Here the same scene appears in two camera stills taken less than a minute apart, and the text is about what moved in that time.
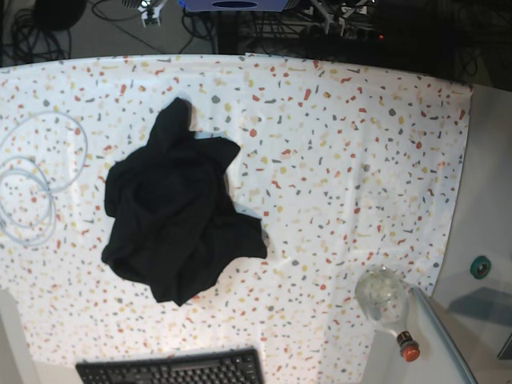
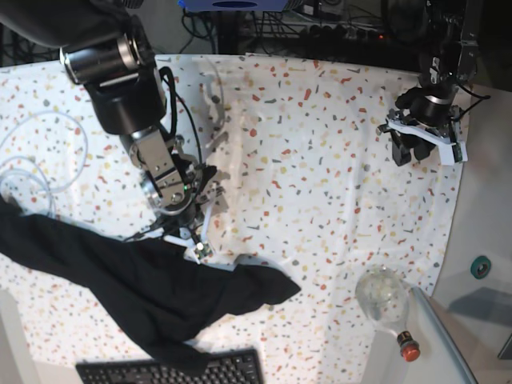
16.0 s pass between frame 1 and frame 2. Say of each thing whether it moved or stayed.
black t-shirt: moved
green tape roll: stayed
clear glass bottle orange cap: stayed
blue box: stayed
